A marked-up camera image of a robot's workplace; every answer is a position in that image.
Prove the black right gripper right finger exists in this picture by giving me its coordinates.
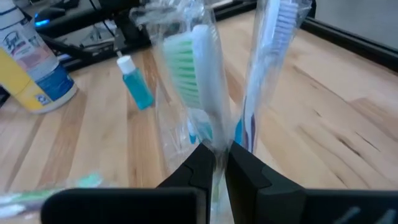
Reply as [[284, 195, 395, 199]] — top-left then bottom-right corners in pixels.
[[224, 141, 398, 224]]

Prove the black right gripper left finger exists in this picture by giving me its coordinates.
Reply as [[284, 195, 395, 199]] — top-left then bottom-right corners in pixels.
[[40, 142, 216, 224]]

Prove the blue grip toothbrush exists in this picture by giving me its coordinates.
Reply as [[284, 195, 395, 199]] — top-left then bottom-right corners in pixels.
[[186, 116, 215, 146]]

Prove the green bristle white toothbrush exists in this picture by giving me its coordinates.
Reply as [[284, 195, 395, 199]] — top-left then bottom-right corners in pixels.
[[129, 0, 237, 224]]

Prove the lavender bristle teal grip toothbrush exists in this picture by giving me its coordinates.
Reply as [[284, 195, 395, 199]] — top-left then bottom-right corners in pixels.
[[235, 0, 313, 155]]

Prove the teal mouthwash bottle white cap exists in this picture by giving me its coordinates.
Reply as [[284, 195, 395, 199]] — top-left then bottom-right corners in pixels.
[[116, 55, 155, 111]]

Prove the Lysol wipes canister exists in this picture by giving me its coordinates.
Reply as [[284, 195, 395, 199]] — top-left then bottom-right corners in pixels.
[[0, 0, 78, 114]]

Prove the black mouse with blue light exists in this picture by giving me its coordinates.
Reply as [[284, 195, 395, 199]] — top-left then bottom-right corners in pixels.
[[33, 6, 67, 28]]

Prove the green handle wrapped toothbrush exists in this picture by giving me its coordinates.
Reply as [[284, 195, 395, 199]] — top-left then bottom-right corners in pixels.
[[0, 172, 105, 220]]

